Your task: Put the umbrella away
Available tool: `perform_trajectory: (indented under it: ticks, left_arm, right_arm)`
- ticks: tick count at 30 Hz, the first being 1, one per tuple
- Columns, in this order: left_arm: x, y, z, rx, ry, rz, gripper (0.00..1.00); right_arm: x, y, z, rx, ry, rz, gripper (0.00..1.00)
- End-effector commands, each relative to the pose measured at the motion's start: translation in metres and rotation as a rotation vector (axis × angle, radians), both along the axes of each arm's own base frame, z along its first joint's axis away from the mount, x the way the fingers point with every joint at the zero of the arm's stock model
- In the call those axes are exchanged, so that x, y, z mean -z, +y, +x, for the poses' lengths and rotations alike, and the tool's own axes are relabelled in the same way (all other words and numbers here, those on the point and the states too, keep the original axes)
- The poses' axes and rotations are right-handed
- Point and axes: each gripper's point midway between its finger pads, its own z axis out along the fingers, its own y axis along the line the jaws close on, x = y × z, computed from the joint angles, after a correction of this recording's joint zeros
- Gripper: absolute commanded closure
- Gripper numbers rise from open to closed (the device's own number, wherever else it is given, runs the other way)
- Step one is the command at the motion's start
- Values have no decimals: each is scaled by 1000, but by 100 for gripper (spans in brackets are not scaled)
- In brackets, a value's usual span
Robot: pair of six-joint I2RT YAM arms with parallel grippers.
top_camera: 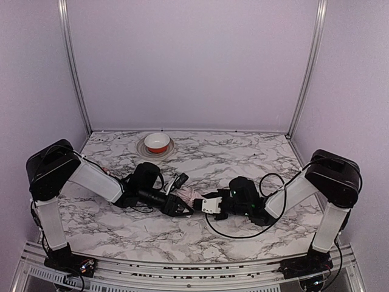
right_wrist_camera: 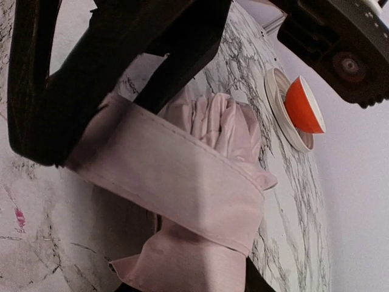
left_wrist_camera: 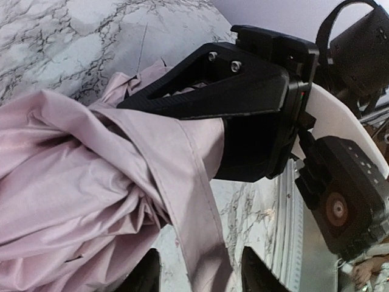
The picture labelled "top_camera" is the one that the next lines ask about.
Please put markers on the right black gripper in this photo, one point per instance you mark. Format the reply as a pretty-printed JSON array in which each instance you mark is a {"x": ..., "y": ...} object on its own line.
[{"x": 223, "y": 204}]

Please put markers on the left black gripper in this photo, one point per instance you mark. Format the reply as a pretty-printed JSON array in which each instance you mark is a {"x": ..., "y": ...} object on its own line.
[{"x": 168, "y": 204}]

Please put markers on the pink and black umbrella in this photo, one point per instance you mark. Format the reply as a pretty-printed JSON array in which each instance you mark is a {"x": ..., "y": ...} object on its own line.
[{"x": 189, "y": 195}]

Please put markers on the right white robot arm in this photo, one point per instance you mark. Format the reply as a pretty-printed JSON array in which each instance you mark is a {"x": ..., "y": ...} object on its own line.
[{"x": 338, "y": 179}]

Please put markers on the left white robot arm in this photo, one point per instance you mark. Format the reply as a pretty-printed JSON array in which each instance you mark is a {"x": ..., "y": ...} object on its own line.
[{"x": 58, "y": 165}]

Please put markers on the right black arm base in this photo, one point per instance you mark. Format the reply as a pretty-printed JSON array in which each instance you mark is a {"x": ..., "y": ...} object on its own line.
[{"x": 302, "y": 266}]

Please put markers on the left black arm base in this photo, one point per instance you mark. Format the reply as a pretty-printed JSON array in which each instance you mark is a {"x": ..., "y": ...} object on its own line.
[{"x": 77, "y": 265}]

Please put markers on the red and white bowl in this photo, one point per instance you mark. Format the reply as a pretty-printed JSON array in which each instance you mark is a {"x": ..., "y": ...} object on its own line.
[{"x": 157, "y": 142}]

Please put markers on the grey round plate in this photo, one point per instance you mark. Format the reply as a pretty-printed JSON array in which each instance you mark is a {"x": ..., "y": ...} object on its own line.
[{"x": 146, "y": 154}]

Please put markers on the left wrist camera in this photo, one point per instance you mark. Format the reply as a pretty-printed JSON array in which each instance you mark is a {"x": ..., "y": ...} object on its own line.
[{"x": 175, "y": 183}]

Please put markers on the aluminium front rail frame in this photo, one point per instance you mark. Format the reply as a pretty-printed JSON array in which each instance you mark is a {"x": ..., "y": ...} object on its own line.
[{"x": 130, "y": 275}]

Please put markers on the right aluminium corner post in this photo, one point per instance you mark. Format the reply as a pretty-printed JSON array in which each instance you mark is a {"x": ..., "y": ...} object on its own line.
[{"x": 312, "y": 59}]

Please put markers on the aluminium corner post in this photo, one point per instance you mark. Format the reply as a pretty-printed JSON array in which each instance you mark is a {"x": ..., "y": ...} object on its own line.
[
  {"x": 312, "y": 59},
  {"x": 69, "y": 49}
]

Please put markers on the left aluminium corner post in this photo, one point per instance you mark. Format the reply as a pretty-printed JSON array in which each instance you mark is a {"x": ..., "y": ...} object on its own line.
[{"x": 69, "y": 49}]

